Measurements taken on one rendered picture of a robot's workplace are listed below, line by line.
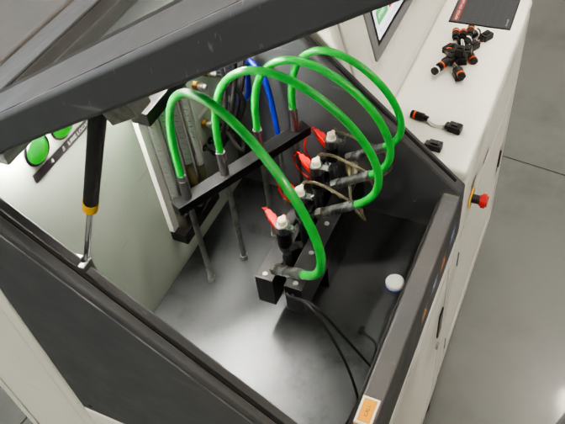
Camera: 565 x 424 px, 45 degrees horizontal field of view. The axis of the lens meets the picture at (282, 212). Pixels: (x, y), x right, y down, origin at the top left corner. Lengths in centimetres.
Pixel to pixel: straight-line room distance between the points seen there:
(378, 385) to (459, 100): 74
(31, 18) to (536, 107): 248
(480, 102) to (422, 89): 14
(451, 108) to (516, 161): 134
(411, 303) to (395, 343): 9
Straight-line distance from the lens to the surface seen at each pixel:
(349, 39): 142
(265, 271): 131
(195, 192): 131
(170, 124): 115
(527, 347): 240
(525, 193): 282
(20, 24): 111
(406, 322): 127
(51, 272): 97
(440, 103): 164
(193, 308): 147
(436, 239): 139
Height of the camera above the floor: 202
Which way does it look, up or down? 48 degrees down
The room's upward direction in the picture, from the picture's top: 9 degrees counter-clockwise
